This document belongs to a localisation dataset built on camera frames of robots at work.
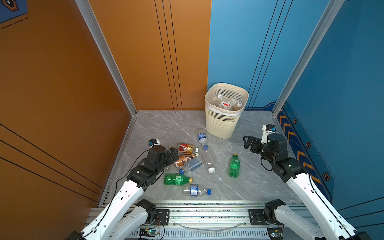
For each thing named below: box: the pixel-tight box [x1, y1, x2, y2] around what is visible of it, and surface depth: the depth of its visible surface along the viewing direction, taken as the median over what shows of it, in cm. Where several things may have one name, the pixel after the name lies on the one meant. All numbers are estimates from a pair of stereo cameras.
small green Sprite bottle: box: [228, 153, 241, 179], surface depth 89 cm
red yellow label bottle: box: [178, 143, 199, 154], surface depth 96 cm
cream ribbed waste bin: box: [204, 83, 249, 140], surface depth 99 cm
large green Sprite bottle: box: [164, 173, 194, 186], surface depth 83 cm
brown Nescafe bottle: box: [174, 152, 199, 168], surface depth 91 cm
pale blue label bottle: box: [179, 157, 203, 175], surface depth 89 cm
